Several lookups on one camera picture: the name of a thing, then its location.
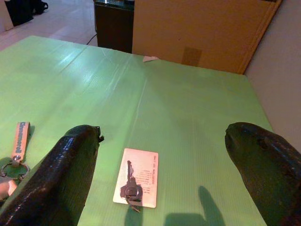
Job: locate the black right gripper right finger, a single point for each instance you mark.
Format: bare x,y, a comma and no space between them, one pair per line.
270,169

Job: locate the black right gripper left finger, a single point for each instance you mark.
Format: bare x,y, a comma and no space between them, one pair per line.
54,174

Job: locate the grey metal key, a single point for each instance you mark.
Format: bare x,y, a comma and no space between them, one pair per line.
131,182

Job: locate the white printed card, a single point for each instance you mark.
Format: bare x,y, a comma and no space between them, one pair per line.
147,160

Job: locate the pink key tag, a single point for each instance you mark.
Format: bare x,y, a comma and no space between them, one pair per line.
7,187

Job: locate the green corrugated table cover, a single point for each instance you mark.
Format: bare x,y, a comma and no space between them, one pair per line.
141,94

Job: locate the white paper scrap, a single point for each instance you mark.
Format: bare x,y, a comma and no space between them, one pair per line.
149,58

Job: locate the black cabinet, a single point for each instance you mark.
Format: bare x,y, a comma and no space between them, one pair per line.
113,28

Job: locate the brown cardboard box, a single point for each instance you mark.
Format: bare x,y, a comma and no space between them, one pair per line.
188,28

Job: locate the black bag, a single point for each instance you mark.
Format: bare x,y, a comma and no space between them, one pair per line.
18,11

